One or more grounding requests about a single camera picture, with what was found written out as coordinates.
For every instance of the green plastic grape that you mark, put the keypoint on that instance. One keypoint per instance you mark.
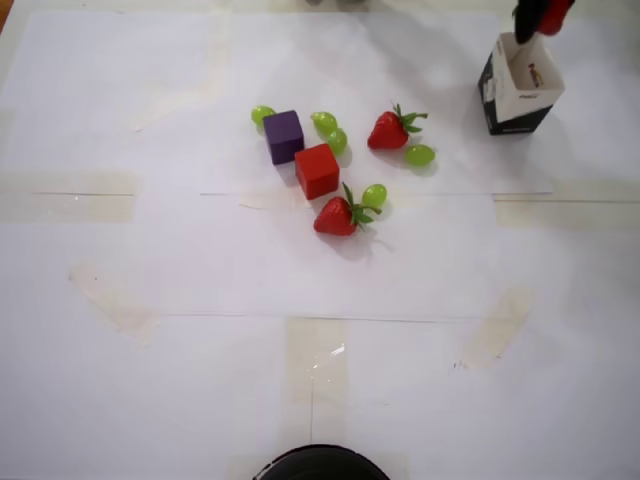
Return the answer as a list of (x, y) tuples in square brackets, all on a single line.
[(374, 195), (259, 115), (338, 141), (419, 155), (324, 121)]

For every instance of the white and black cardboard box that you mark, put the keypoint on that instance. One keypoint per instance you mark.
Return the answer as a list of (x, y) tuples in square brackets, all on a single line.
[(520, 100)]

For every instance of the red wooden cube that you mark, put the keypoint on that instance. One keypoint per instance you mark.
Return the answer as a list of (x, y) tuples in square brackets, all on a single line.
[(316, 172)]

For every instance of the purple wooden cube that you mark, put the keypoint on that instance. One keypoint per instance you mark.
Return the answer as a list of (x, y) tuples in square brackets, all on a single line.
[(284, 135)]

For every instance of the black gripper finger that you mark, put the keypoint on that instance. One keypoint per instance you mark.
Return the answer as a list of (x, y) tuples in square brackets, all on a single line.
[(527, 20)]

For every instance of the red plastic strawberry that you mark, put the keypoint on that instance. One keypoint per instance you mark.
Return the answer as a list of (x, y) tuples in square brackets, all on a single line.
[(555, 17), (387, 132), (332, 217)]

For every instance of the black round object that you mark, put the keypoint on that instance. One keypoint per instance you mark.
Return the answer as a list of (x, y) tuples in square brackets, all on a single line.
[(320, 465)]

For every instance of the beige tape strip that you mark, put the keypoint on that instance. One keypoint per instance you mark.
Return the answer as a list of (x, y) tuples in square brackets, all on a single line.
[(75, 200), (110, 300), (165, 111), (500, 325), (575, 210), (320, 360)]

